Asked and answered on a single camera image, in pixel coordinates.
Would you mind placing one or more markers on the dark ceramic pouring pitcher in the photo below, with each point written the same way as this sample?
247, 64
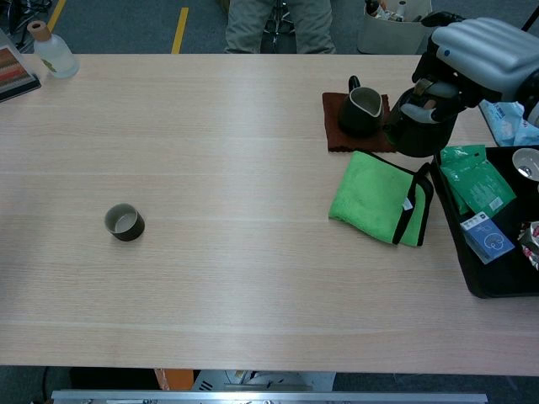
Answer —
358, 120

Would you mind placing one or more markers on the green tea packet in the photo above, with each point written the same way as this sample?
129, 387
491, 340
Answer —
461, 153
480, 189

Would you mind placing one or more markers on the person in khaki trousers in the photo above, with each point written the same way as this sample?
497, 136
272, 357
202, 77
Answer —
244, 29

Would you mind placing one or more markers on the orange object under table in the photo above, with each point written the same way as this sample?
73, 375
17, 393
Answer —
172, 379

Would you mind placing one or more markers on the striped colour swatch book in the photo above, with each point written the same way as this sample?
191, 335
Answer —
12, 76

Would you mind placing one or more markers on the aluminium profile rail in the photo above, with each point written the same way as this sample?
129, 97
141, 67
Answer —
269, 397

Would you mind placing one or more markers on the frosted glass bottle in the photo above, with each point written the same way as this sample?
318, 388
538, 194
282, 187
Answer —
57, 59

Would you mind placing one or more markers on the beige waste bin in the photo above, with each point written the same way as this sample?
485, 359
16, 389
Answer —
387, 38

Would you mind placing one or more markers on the crinkled patterned snack wrapper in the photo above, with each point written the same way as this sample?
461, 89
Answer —
531, 246

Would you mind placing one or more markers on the brown cloth mat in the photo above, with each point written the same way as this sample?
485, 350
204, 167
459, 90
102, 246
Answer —
332, 122

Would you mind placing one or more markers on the black tripod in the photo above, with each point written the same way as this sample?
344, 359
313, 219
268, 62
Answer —
531, 19

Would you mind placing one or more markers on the black plastic tray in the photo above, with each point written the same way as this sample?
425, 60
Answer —
497, 273

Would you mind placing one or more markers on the green microfiber cloth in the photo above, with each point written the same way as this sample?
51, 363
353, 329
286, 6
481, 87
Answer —
366, 198

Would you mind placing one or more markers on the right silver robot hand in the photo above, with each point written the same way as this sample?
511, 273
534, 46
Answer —
484, 50

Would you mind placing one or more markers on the blue and white small box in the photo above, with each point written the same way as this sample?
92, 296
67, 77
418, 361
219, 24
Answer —
488, 242

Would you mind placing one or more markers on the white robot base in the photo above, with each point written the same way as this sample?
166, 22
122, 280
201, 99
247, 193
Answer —
261, 379

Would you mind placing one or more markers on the small dark tea cup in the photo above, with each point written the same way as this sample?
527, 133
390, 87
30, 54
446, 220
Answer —
126, 229

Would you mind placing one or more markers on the blue wet wipes pack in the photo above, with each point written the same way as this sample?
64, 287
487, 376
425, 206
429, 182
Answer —
507, 126

